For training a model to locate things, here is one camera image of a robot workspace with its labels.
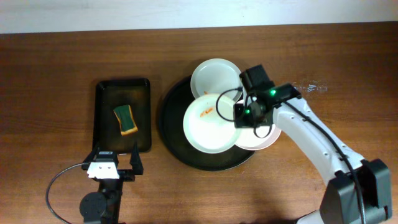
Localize green and yellow sponge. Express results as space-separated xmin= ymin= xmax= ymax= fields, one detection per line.
xmin=113 ymin=105 xmax=138 ymax=136

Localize white plate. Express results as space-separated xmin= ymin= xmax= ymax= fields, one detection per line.
xmin=183 ymin=94 xmax=241 ymax=154

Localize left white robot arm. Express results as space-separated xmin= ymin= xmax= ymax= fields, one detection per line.
xmin=80 ymin=143 xmax=144 ymax=224

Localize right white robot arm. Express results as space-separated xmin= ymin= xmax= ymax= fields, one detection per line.
xmin=234 ymin=90 xmax=392 ymax=224

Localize black rectangular tray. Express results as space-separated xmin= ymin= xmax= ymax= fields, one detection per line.
xmin=93 ymin=78 xmax=152 ymax=154

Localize round black tray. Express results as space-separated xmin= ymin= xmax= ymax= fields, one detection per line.
xmin=158 ymin=77 xmax=254 ymax=171

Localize pale pink plate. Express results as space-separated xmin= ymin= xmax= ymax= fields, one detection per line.
xmin=234 ymin=99 xmax=282 ymax=151

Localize pale green plate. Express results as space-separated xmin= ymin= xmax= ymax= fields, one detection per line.
xmin=190 ymin=58 xmax=243 ymax=101

